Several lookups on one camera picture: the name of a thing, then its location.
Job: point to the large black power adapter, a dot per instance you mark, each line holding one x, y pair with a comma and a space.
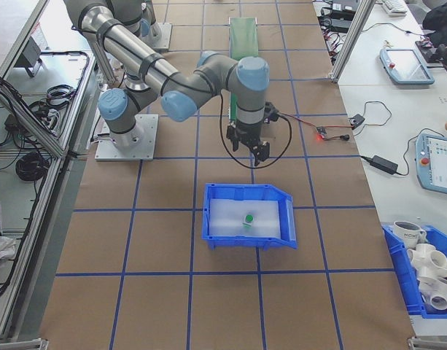
345, 5

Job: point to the medium black power adapter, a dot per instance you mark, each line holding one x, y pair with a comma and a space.
336, 23

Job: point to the green conveyor belt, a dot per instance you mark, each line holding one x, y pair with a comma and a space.
243, 36

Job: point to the aluminium frame post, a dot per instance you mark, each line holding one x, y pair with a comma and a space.
349, 40

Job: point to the red black power lead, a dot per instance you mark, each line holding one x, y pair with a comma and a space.
336, 138

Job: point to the aluminium frame bar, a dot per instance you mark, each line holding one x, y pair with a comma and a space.
432, 343
19, 343

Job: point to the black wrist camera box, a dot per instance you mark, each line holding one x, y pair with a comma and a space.
271, 112

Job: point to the small circuit board red light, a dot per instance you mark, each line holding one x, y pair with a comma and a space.
321, 132

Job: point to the white button with green cap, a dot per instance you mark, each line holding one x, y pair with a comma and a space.
248, 219

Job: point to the blue open-front plastic bin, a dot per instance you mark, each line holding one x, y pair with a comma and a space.
245, 242

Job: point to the grey metal box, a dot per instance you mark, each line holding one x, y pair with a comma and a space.
28, 54

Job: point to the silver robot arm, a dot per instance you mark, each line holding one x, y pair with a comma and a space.
135, 54
155, 33

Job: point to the power strip with red switches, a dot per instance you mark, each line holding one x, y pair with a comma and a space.
332, 42

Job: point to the white printed mug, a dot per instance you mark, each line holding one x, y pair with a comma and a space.
407, 233

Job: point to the blue plastic storage bin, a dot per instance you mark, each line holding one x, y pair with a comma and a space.
402, 277

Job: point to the white keyboard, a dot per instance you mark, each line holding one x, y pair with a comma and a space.
394, 6

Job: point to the black switch box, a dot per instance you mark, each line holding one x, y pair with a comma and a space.
356, 120

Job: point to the blue grey teach pendant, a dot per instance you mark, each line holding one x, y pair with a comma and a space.
405, 67
438, 164

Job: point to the metal bar V-shaped frame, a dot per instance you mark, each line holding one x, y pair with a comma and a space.
79, 109

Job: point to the small black power adapter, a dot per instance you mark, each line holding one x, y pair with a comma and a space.
384, 164

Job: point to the white pipe cross fitting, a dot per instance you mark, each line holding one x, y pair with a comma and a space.
427, 259

